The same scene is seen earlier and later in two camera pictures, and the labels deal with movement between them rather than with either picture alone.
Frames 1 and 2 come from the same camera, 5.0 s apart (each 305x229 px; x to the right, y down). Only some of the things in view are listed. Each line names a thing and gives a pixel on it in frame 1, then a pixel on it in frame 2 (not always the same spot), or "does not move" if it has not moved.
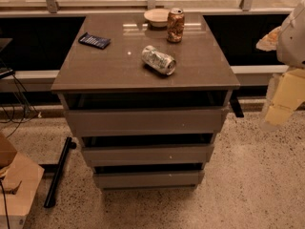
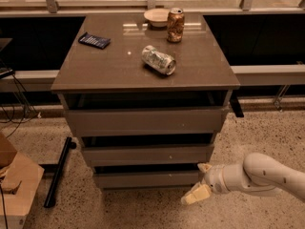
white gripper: x=293 y=43 to x=213 y=178
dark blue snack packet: x=94 y=41 does not move
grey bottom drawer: x=149 y=179 does not move
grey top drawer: x=104 y=121 does not move
